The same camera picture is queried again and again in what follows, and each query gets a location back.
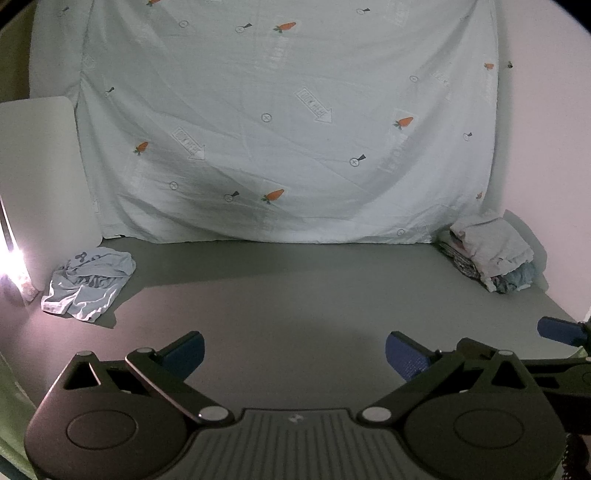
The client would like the carrot printed hanging sheet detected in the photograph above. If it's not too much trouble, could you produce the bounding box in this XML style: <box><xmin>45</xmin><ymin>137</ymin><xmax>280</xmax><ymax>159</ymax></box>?
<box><xmin>30</xmin><ymin>0</ymin><xmax>502</xmax><ymax>244</ymax></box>

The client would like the pile of folded clothes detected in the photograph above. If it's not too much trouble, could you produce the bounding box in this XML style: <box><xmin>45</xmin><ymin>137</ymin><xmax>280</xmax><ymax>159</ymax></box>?
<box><xmin>436</xmin><ymin>210</ymin><xmax>539</xmax><ymax>295</ymax></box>

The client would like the small pink patterned object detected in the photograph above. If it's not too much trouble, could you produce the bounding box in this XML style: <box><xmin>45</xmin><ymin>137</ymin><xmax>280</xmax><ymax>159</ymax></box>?
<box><xmin>16</xmin><ymin>277</ymin><xmax>40</xmax><ymax>304</ymax></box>

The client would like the dark dotted cloth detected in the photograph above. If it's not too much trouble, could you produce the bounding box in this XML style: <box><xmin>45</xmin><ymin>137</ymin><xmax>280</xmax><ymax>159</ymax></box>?
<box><xmin>564</xmin><ymin>433</ymin><xmax>591</xmax><ymax>480</ymax></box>

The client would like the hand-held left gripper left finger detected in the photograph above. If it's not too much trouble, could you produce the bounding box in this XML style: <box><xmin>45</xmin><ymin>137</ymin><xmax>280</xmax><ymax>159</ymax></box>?
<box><xmin>59</xmin><ymin>330</ymin><xmax>234</xmax><ymax>426</ymax></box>

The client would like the pale printed t-shirt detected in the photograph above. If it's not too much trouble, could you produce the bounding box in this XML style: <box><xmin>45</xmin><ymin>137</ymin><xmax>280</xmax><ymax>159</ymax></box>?
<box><xmin>41</xmin><ymin>247</ymin><xmax>137</xmax><ymax>323</ymax></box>

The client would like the white board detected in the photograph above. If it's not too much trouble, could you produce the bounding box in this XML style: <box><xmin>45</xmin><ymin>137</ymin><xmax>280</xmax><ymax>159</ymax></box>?
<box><xmin>0</xmin><ymin>96</ymin><xmax>103</xmax><ymax>305</ymax></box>

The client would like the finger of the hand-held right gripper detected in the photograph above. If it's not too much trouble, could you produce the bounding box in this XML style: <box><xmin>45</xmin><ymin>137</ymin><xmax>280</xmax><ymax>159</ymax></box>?
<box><xmin>456</xmin><ymin>338</ymin><xmax>591</xmax><ymax>400</ymax></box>
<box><xmin>537</xmin><ymin>316</ymin><xmax>591</xmax><ymax>349</ymax></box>

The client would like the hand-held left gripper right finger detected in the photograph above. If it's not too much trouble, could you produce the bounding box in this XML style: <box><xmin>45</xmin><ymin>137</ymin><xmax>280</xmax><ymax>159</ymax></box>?
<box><xmin>361</xmin><ymin>330</ymin><xmax>544</xmax><ymax>425</ymax></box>

